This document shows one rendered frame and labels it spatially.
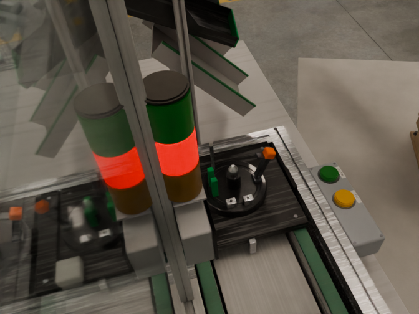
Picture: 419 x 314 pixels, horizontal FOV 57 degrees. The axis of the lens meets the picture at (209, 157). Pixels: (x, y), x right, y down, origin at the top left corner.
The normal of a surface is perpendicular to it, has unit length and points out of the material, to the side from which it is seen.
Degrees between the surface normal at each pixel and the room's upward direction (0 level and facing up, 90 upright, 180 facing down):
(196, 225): 0
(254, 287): 0
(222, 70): 90
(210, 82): 90
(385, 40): 0
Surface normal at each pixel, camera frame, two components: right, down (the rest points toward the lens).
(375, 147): -0.07, -0.67
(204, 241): 0.25, 0.70
